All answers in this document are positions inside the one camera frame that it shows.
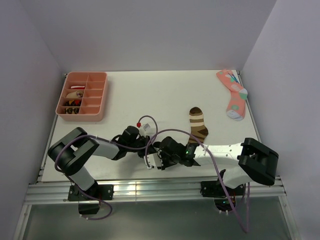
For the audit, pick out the brown argyle rolled sock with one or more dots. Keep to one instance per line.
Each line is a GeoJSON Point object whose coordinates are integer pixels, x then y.
{"type": "Point", "coordinates": [71, 110]}

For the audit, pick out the pink divided organizer tray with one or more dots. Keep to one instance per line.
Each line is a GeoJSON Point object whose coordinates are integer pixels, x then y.
{"type": "Point", "coordinates": [83, 96]}

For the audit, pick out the pink patterned sock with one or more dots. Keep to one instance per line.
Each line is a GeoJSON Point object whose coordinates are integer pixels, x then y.
{"type": "Point", "coordinates": [236, 108]}

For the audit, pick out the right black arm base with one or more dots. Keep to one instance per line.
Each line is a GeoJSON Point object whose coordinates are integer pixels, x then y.
{"type": "Point", "coordinates": [213, 189]}

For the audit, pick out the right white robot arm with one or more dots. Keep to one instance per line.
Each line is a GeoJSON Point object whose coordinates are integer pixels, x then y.
{"type": "Point", "coordinates": [240, 163]}

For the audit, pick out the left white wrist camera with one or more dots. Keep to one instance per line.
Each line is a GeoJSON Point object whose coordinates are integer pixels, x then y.
{"type": "Point", "coordinates": [143, 128]}

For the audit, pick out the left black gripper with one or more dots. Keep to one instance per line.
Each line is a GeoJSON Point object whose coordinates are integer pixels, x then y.
{"type": "Point", "coordinates": [144, 139]}

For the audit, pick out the brown striped sock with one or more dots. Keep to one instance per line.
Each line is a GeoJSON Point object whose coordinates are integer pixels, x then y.
{"type": "Point", "coordinates": [197, 124]}

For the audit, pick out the beige rolled sock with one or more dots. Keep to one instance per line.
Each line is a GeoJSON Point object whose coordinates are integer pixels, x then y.
{"type": "Point", "coordinates": [75, 94]}

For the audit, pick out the dark argyle rolled sock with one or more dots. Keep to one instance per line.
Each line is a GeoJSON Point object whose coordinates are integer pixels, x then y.
{"type": "Point", "coordinates": [73, 103]}

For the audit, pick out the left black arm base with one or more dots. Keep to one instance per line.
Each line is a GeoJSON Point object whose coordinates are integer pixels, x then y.
{"type": "Point", "coordinates": [91, 201]}

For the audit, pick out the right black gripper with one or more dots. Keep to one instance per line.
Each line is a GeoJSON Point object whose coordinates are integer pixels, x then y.
{"type": "Point", "coordinates": [162, 154]}

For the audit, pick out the red white rolled sock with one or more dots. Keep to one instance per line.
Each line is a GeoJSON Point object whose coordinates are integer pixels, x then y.
{"type": "Point", "coordinates": [78, 87]}

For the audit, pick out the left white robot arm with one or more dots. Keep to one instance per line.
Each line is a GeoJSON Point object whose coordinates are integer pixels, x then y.
{"type": "Point", "coordinates": [72, 151]}

